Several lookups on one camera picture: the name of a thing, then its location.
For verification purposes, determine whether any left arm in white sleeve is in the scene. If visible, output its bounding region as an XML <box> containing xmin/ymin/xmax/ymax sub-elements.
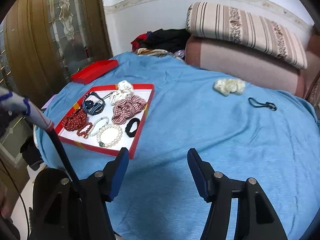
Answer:
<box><xmin>0</xmin><ymin>90</ymin><xmax>54</xmax><ymax>132</ymax></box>

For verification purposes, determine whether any brown striped sofa cover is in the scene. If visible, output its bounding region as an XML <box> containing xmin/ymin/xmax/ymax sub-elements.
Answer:
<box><xmin>306</xmin><ymin>72</ymin><xmax>320</xmax><ymax>108</ymax></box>

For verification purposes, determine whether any blue blanket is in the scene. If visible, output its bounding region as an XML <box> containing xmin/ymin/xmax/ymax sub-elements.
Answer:
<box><xmin>35</xmin><ymin>52</ymin><xmax>320</xmax><ymax>240</ymax></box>

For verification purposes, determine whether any cream dotted scrunchie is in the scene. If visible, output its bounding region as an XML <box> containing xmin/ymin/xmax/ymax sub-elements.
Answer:
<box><xmin>213</xmin><ymin>78</ymin><xmax>247</xmax><ymax>97</ymax></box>

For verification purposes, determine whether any thick black hair tie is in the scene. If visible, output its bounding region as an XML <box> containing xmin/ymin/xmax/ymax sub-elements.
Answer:
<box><xmin>124</xmin><ymin>117</ymin><xmax>141</xmax><ymax>138</ymax></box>

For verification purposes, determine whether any blue striped hair band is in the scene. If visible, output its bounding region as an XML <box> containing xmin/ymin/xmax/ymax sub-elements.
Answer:
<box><xmin>82</xmin><ymin>92</ymin><xmax>105</xmax><ymax>116</ymax></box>

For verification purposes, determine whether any white floral scrunchie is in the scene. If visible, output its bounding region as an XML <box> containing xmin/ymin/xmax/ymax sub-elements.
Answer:
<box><xmin>109</xmin><ymin>80</ymin><xmax>134</xmax><ymax>105</ymax></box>

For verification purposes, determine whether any thin black cable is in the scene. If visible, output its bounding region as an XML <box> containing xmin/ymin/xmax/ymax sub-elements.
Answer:
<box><xmin>0</xmin><ymin>159</ymin><xmax>28</xmax><ymax>240</ymax></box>

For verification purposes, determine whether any pink cushion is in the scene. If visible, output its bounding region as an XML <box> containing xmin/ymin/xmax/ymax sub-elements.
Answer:
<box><xmin>184</xmin><ymin>35</ymin><xmax>305</xmax><ymax>98</ymax></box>

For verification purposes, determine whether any red polka dot scrunchie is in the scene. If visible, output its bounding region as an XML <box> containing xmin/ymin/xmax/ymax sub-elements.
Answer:
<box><xmin>111</xmin><ymin>95</ymin><xmax>148</xmax><ymax>125</ymax></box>

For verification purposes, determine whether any red box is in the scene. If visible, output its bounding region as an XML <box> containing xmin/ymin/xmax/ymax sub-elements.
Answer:
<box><xmin>54</xmin><ymin>83</ymin><xmax>155</xmax><ymax>160</ymax></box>

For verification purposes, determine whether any red bead bracelet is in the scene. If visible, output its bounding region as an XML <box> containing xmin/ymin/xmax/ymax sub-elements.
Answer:
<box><xmin>62</xmin><ymin>108</ymin><xmax>92</xmax><ymax>139</ymax></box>

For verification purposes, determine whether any thin black hair tie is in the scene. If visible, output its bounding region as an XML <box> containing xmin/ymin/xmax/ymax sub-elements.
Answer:
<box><xmin>248</xmin><ymin>97</ymin><xmax>277</xmax><ymax>112</ymax></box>

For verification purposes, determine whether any pearl bracelet with green bead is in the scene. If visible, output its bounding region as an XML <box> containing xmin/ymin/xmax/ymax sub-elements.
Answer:
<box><xmin>96</xmin><ymin>124</ymin><xmax>123</xmax><ymax>148</ymax></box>

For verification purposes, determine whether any striped pillow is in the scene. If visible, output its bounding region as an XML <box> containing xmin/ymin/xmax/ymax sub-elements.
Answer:
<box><xmin>186</xmin><ymin>2</ymin><xmax>308</xmax><ymax>70</ymax></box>

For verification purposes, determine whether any small pearl bracelet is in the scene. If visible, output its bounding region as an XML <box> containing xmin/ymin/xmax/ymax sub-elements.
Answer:
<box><xmin>88</xmin><ymin>116</ymin><xmax>110</xmax><ymax>137</ymax></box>

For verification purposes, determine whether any beige patterned cloth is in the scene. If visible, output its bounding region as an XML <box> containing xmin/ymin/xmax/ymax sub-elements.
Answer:
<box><xmin>135</xmin><ymin>47</ymin><xmax>175</xmax><ymax>57</ymax></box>

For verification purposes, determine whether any red box lid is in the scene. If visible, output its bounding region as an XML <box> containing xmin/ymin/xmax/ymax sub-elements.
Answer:
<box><xmin>70</xmin><ymin>59</ymin><xmax>119</xmax><ymax>84</ymax></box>

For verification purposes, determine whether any thick black cable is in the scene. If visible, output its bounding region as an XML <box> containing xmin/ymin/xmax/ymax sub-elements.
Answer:
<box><xmin>47</xmin><ymin>127</ymin><xmax>80</xmax><ymax>183</ymax></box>

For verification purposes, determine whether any dark clothes pile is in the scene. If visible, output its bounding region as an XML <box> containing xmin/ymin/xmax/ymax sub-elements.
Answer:
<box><xmin>131</xmin><ymin>29</ymin><xmax>192</xmax><ymax>54</ymax></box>

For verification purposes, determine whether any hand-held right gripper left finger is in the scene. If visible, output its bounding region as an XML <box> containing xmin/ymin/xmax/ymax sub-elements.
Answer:
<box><xmin>27</xmin><ymin>147</ymin><xmax>130</xmax><ymax>240</ymax></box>

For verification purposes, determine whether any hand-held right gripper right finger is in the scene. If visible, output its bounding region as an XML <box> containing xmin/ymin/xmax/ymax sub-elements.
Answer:
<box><xmin>187</xmin><ymin>148</ymin><xmax>288</xmax><ymax>240</ymax></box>

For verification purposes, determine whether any wooden glass panel door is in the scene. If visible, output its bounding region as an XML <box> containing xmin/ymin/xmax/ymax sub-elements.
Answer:
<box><xmin>0</xmin><ymin>0</ymin><xmax>113</xmax><ymax>110</ymax></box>

